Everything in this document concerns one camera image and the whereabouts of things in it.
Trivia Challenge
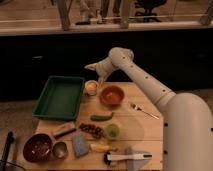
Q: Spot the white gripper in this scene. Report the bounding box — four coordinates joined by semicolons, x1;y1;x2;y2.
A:
84;57;117;86

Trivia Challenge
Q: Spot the red apple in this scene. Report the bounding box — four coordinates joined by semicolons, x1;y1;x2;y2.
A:
86;83;96;92

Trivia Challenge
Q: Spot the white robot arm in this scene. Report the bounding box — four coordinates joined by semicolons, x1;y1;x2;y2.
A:
86;47;213;171

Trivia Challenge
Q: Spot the white paper cup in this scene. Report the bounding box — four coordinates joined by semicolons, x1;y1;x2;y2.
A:
85;80;98;96

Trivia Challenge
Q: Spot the small green cup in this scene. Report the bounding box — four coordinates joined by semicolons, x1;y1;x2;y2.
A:
104;124;120;140

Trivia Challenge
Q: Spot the small metal cup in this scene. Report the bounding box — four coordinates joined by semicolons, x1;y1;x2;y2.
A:
52;142;68;159

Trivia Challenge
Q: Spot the orange bowl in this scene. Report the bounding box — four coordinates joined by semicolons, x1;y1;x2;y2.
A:
99;85;125;106

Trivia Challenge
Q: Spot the green plastic tray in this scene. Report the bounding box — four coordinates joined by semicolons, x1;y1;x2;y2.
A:
33;76;85;121

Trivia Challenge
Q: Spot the green chili pepper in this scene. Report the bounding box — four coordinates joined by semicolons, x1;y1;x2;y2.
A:
90;112;114;121

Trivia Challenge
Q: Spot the silver fork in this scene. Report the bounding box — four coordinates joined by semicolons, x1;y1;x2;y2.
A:
130;103;160;119

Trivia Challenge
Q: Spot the bunch of dark grapes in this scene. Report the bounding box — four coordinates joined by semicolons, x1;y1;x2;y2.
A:
79;123;103;139

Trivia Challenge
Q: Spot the wooden eraser block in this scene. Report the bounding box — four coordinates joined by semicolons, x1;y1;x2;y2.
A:
53;122;76;139

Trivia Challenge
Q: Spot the yellow banana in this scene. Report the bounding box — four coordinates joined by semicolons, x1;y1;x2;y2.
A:
90;143;117;152

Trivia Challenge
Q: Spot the white black dish brush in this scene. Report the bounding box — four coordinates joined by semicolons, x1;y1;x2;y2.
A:
103;152;152;165

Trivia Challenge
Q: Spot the dark red bowl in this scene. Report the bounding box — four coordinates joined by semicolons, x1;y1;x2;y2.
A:
23;133;52;163

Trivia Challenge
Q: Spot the black pole stand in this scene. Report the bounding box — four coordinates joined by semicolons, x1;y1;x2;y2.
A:
0;132;14;171

